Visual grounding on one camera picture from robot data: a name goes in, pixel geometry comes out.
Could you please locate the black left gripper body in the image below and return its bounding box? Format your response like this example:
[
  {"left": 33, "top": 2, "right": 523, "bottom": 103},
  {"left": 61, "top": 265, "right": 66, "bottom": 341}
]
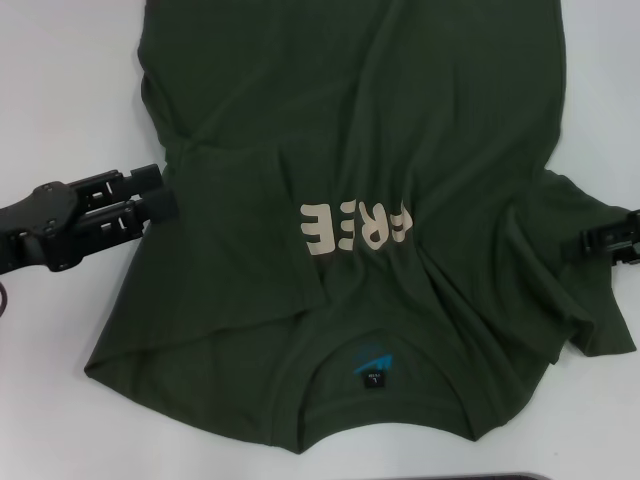
[{"left": 0, "top": 179, "right": 87, "bottom": 274}]

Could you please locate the dark green t-shirt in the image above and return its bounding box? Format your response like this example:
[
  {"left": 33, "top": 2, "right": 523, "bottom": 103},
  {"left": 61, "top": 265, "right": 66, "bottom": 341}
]
[{"left": 82, "top": 0, "right": 640, "bottom": 444}]

